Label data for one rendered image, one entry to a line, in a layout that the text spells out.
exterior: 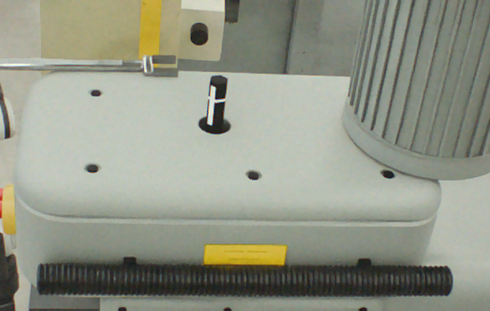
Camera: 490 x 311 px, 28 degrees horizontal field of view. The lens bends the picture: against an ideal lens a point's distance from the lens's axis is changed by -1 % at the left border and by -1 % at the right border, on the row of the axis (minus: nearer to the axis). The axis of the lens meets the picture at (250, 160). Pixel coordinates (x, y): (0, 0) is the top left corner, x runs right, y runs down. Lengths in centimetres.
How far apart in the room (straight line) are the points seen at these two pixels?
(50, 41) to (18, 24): 213
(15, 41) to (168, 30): 209
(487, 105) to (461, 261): 23
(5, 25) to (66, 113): 405
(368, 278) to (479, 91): 23
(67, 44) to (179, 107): 193
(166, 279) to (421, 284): 28
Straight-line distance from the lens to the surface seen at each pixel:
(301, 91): 121
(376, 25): 106
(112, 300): 114
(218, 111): 111
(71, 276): 105
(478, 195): 132
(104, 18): 302
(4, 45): 501
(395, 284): 110
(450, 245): 123
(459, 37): 101
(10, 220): 118
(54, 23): 303
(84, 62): 121
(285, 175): 106
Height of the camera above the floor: 253
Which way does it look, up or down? 36 degrees down
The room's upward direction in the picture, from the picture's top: 7 degrees clockwise
